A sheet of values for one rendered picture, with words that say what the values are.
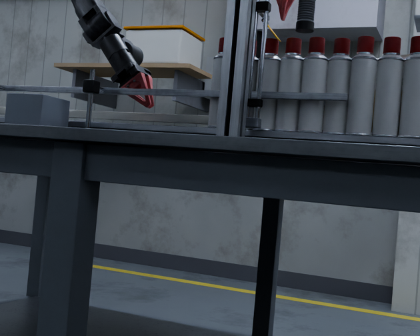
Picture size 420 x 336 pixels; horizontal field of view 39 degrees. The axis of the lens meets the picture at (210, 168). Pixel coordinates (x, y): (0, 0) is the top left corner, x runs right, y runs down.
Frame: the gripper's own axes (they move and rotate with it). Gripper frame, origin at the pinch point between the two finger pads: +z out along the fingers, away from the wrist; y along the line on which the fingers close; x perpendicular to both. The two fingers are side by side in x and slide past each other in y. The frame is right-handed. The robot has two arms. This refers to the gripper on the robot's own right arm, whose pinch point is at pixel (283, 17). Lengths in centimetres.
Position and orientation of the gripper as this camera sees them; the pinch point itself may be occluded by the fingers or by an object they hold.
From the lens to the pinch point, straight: 154.0
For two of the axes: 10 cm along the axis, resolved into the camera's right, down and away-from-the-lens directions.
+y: -9.3, -0.7, 3.6
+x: -3.6, -0.3, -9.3
